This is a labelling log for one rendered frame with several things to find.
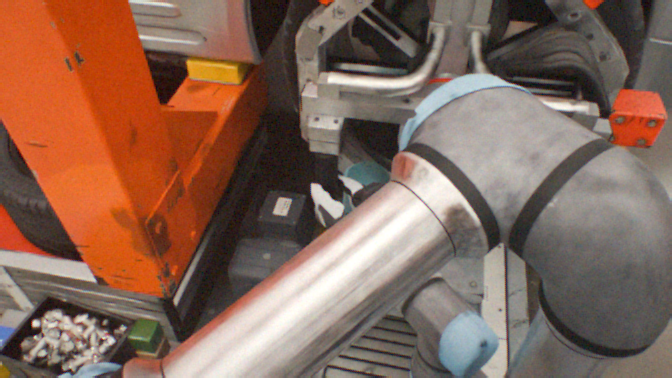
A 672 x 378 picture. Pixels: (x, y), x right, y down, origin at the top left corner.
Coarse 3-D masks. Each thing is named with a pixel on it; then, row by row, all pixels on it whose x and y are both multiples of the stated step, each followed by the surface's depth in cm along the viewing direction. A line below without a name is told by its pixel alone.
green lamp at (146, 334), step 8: (136, 320) 85; (144, 320) 85; (152, 320) 85; (136, 328) 84; (144, 328) 84; (152, 328) 84; (160, 328) 85; (128, 336) 83; (136, 336) 83; (144, 336) 83; (152, 336) 83; (160, 336) 86; (136, 344) 84; (144, 344) 83; (152, 344) 83
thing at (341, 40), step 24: (432, 0) 90; (384, 24) 97; (552, 24) 89; (336, 48) 110; (408, 48) 98; (504, 48) 94; (336, 72) 111; (360, 72) 125; (384, 72) 102; (408, 72) 101; (552, 72) 113; (552, 96) 108; (576, 96) 96; (360, 144) 114; (384, 144) 118
